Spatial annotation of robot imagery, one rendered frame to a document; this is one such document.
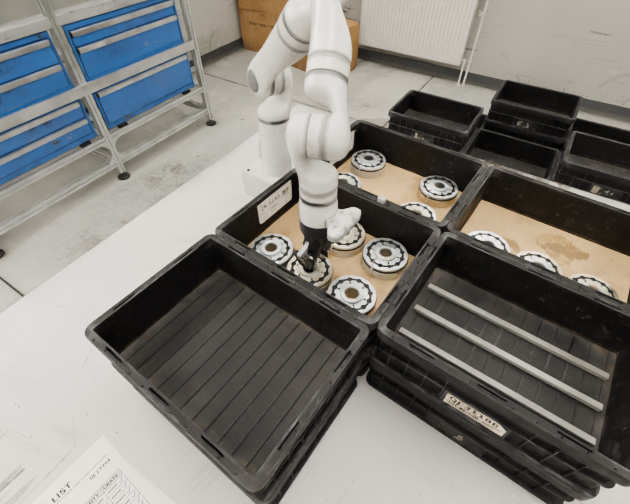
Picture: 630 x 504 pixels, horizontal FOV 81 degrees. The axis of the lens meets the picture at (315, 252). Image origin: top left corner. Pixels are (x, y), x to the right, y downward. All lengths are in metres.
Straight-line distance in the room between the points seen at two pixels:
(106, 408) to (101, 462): 0.10
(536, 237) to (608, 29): 2.85
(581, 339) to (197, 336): 0.76
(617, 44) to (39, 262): 4.07
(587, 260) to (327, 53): 0.76
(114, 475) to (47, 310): 0.47
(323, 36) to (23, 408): 0.92
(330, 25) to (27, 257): 2.14
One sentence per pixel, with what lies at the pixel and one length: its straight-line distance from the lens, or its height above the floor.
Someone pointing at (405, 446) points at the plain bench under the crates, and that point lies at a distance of 0.83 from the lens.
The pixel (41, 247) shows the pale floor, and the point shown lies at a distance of 2.52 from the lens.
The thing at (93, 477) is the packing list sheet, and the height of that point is 0.70.
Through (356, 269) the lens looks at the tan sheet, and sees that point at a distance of 0.85.
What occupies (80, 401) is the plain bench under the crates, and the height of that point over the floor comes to 0.70.
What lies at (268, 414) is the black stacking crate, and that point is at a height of 0.83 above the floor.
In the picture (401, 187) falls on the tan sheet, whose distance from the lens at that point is 1.09.
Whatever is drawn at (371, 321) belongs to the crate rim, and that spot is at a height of 0.93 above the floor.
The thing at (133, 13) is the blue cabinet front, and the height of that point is 0.85.
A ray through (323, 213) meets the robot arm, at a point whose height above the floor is 1.03.
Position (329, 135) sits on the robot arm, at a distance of 0.59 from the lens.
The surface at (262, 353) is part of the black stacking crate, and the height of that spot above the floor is 0.83.
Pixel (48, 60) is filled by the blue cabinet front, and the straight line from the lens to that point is 2.45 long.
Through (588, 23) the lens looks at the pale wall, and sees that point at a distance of 3.78.
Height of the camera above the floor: 1.48
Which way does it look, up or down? 48 degrees down
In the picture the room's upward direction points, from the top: straight up
